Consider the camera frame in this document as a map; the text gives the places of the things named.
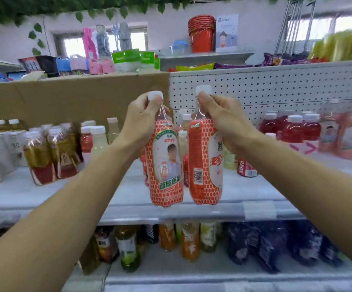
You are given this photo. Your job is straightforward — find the group of dark red bottles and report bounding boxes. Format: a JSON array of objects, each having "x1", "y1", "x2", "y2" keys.
[{"x1": 259, "y1": 111, "x2": 322, "y2": 144}]

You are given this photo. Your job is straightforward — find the pale drink bottles white caps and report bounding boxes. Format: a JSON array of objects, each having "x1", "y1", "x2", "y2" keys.
[{"x1": 175, "y1": 109, "x2": 193, "y2": 157}]

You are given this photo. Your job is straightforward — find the small red drink bottle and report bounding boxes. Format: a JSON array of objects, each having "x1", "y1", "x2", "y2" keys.
[{"x1": 80, "y1": 125, "x2": 94, "y2": 154}]

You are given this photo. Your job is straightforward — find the olive drink bottle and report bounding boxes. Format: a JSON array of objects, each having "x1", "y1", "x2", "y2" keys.
[{"x1": 79, "y1": 236, "x2": 101, "y2": 275}]

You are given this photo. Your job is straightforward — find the white metal drinks shelf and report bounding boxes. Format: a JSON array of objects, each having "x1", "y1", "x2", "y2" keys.
[{"x1": 0, "y1": 150, "x2": 352, "y2": 227}]

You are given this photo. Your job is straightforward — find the clear container blue lid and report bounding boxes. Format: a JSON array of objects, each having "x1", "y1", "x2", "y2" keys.
[{"x1": 169, "y1": 40, "x2": 190, "y2": 56}]

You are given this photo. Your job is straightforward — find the pink small bag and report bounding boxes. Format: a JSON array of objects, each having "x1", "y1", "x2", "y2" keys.
[{"x1": 69, "y1": 54, "x2": 87, "y2": 72}]

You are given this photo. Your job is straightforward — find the white metal bottom shelf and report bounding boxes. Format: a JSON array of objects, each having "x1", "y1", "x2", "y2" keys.
[{"x1": 61, "y1": 240, "x2": 352, "y2": 292}]

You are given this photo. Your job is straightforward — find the white cartoon sign card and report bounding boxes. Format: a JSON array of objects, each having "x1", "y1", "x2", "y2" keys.
[{"x1": 215, "y1": 14, "x2": 240, "y2": 53}]

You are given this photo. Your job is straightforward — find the pale yellow drink bottle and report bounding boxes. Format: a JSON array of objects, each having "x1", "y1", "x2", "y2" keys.
[{"x1": 90, "y1": 125, "x2": 108, "y2": 160}]

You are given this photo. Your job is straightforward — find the dark striped packet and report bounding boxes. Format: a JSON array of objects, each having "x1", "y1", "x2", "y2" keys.
[{"x1": 18, "y1": 56, "x2": 43, "y2": 73}]

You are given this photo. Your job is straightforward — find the wide bright window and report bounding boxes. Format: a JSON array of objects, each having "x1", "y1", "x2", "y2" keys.
[{"x1": 285, "y1": 13, "x2": 352, "y2": 56}]

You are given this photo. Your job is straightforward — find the green ivy garland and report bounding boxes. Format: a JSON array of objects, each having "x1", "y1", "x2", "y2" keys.
[{"x1": 0, "y1": 0, "x2": 289, "y2": 57}]

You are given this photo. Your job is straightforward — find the large green white wipes pack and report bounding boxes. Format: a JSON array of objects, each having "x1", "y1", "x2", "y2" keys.
[{"x1": 111, "y1": 49, "x2": 142, "y2": 73}]

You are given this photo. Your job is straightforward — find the light green drink bottle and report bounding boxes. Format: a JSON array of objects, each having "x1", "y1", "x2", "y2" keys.
[{"x1": 223, "y1": 145, "x2": 238, "y2": 171}]

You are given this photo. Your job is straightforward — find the person's left hand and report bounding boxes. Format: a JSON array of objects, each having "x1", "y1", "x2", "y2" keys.
[{"x1": 119, "y1": 93, "x2": 164, "y2": 150}]

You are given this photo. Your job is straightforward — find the row of purple snack packets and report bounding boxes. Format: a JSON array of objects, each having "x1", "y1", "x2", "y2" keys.
[{"x1": 245, "y1": 52, "x2": 329, "y2": 67}]

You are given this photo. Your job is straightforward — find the person's right hand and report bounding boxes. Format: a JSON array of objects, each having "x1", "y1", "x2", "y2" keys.
[{"x1": 197, "y1": 91, "x2": 264, "y2": 156}]

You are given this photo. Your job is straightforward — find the grey metal shelf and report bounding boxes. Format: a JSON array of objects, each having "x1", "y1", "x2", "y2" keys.
[{"x1": 158, "y1": 51, "x2": 256, "y2": 72}]

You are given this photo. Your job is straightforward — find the small orange juice bottle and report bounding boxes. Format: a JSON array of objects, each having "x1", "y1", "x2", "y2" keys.
[{"x1": 158, "y1": 223, "x2": 177, "y2": 252}]

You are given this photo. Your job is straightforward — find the white shelf price tag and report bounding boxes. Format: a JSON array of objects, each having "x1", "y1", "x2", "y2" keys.
[{"x1": 243, "y1": 201, "x2": 277, "y2": 221}]

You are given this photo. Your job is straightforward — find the green tea bottle white label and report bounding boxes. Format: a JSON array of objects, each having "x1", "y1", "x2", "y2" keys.
[{"x1": 116, "y1": 225, "x2": 141, "y2": 273}]

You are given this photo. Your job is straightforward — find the grey metal poles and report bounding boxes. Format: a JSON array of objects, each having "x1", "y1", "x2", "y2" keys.
[{"x1": 275, "y1": 0, "x2": 318, "y2": 56}]

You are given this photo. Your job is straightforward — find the black label bottle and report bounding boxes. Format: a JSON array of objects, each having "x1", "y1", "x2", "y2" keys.
[{"x1": 145, "y1": 224, "x2": 160, "y2": 244}]

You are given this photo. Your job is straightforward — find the clear plastic water bottle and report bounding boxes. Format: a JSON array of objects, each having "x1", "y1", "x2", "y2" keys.
[{"x1": 95, "y1": 24, "x2": 112, "y2": 59}]

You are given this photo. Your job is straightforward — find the tall pink packet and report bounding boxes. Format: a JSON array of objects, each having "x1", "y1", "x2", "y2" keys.
[{"x1": 82, "y1": 27, "x2": 97, "y2": 60}]

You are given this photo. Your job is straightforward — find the large orange juice bottle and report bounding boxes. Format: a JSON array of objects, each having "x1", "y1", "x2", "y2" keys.
[{"x1": 181, "y1": 221, "x2": 201, "y2": 262}]

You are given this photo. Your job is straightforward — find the blue small bag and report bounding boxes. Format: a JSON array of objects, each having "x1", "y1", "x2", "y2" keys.
[{"x1": 56, "y1": 56, "x2": 72, "y2": 74}]

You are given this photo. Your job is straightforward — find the group of dark blue bottles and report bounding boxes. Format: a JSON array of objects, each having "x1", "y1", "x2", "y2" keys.
[{"x1": 225, "y1": 221, "x2": 344, "y2": 274}]

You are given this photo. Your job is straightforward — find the stack of red buckets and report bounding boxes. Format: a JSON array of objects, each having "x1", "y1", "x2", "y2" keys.
[{"x1": 188, "y1": 14, "x2": 215, "y2": 54}]

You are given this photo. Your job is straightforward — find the pale green juice bottle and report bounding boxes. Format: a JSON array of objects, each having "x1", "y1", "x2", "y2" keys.
[{"x1": 200, "y1": 221, "x2": 218, "y2": 253}]

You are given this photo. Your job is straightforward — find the brown cardboard box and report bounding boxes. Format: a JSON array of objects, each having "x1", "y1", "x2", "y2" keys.
[{"x1": 0, "y1": 72, "x2": 170, "y2": 126}]

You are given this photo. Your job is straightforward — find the brown tea bottle red label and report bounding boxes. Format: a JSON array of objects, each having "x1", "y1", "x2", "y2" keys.
[
  {"x1": 23, "y1": 131, "x2": 58, "y2": 186},
  {"x1": 47, "y1": 127, "x2": 80, "y2": 179}
]

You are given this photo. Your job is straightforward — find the black small bag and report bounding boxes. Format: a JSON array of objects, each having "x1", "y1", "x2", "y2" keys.
[{"x1": 36, "y1": 55, "x2": 60, "y2": 78}]

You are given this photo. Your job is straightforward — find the person's right forearm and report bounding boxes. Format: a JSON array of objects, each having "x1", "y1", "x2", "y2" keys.
[{"x1": 236, "y1": 134, "x2": 352, "y2": 278}]

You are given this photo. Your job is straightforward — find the pink pouch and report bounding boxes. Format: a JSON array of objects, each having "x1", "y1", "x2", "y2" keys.
[{"x1": 88, "y1": 58, "x2": 116, "y2": 74}]

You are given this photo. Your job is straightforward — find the grey water bottle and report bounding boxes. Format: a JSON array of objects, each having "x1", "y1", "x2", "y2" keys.
[{"x1": 118, "y1": 22, "x2": 133, "y2": 52}]

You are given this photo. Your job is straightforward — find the small green white wipes pack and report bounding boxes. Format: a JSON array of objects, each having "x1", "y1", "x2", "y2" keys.
[{"x1": 139, "y1": 51, "x2": 160, "y2": 70}]

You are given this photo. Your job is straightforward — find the red drink can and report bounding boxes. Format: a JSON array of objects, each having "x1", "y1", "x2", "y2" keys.
[{"x1": 237, "y1": 159, "x2": 258, "y2": 178}]

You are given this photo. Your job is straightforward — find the red drink bottle barcode label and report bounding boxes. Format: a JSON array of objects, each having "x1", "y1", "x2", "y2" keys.
[{"x1": 188, "y1": 85, "x2": 224, "y2": 206}]

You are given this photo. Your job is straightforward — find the pale green drink bottle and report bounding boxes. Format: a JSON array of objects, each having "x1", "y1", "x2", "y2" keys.
[{"x1": 107, "y1": 117, "x2": 120, "y2": 144}]

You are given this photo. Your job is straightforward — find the small wall window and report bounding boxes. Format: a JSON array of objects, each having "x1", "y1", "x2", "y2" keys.
[{"x1": 52, "y1": 27, "x2": 150, "y2": 59}]

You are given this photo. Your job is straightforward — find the white pegboard shelf panel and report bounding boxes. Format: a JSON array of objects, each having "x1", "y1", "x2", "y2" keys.
[{"x1": 169, "y1": 60, "x2": 352, "y2": 126}]

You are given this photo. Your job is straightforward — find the person's left forearm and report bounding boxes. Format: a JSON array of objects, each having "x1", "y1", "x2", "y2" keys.
[{"x1": 0, "y1": 135, "x2": 148, "y2": 292}]

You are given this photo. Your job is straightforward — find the yellow green snack packet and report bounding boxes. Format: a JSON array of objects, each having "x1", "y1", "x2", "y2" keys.
[{"x1": 175, "y1": 62, "x2": 215, "y2": 72}]

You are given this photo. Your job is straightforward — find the row of yellow snack packets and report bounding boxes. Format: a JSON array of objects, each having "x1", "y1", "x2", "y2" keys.
[{"x1": 308, "y1": 28, "x2": 352, "y2": 62}]

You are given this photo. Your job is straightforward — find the dark orange label bottle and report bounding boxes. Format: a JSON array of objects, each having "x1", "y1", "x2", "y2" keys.
[{"x1": 94, "y1": 227, "x2": 119, "y2": 264}]

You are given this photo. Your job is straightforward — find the red drink bottle portrait label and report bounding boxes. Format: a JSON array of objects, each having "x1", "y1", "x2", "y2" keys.
[{"x1": 145, "y1": 91, "x2": 184, "y2": 208}]

